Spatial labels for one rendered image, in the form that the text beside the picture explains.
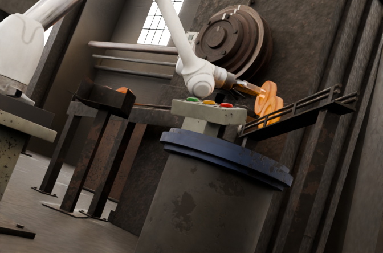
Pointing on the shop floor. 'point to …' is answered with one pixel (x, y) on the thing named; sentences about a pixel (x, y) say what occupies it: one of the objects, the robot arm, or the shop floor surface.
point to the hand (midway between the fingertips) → (266, 94)
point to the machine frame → (284, 81)
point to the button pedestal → (207, 116)
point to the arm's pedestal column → (5, 160)
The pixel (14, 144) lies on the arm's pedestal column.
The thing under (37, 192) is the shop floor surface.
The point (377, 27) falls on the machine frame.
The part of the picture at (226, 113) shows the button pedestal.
